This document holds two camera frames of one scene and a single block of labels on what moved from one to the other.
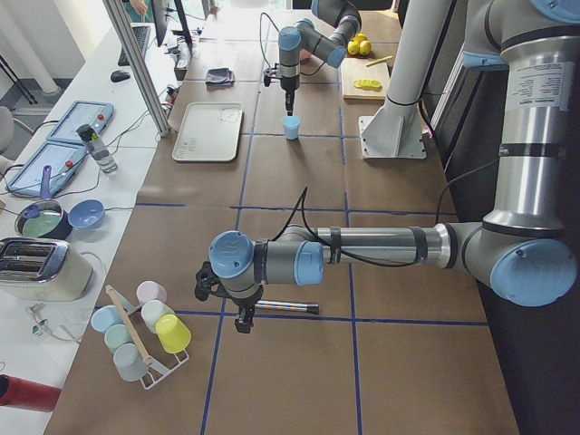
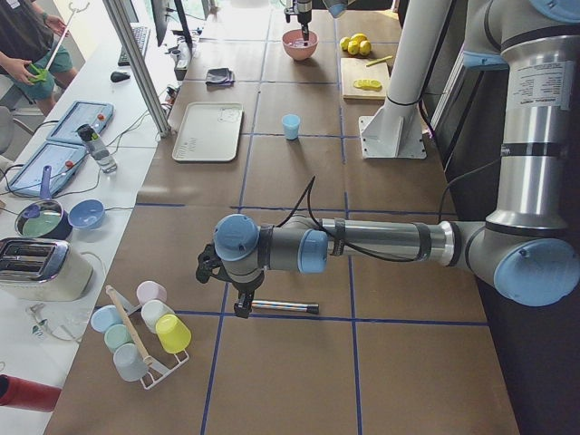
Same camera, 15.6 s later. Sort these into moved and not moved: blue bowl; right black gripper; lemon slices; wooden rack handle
Moved: right black gripper
Not moved: blue bowl; wooden rack handle; lemon slices
